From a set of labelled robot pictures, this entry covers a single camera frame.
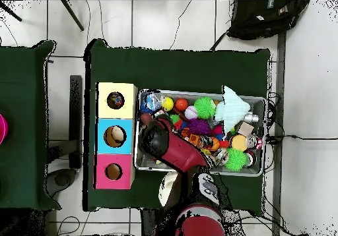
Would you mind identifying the mint green cloth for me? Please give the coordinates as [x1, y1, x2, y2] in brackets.
[213, 85, 252, 134]

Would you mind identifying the cream knitted cloth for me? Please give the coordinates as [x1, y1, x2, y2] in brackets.
[158, 171, 180, 208]

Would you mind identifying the black floor cable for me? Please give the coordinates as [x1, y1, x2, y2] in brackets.
[266, 134, 338, 142]

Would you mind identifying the blue spiky ball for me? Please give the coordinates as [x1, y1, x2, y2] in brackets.
[140, 93, 162, 114]

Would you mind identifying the brown toy football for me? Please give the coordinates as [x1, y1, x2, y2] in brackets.
[140, 113, 153, 126]

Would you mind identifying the green spiky ball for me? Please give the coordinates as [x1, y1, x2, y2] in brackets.
[224, 148, 248, 172]
[193, 96, 217, 120]

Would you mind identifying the multicolour patterned cloth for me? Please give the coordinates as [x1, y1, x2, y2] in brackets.
[107, 92, 125, 109]

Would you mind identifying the grey stand base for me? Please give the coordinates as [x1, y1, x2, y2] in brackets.
[46, 168, 77, 197]

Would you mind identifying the black flat panel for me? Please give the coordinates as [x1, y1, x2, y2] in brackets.
[69, 74, 83, 169]

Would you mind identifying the silver wire mesh bin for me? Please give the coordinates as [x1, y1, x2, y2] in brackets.
[135, 88, 267, 177]

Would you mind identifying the wooden box with three holes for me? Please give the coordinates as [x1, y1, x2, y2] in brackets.
[94, 81, 139, 190]

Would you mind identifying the purple spiky ball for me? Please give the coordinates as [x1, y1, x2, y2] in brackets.
[187, 118, 212, 136]

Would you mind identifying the black rod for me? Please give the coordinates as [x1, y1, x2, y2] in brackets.
[0, 2, 22, 22]
[60, 0, 85, 32]

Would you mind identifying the black backpack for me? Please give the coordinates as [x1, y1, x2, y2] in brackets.
[226, 0, 311, 41]

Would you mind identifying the pink round object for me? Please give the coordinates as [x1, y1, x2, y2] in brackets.
[0, 113, 9, 145]

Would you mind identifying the green cloth side table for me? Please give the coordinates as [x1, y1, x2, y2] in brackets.
[0, 40, 61, 211]

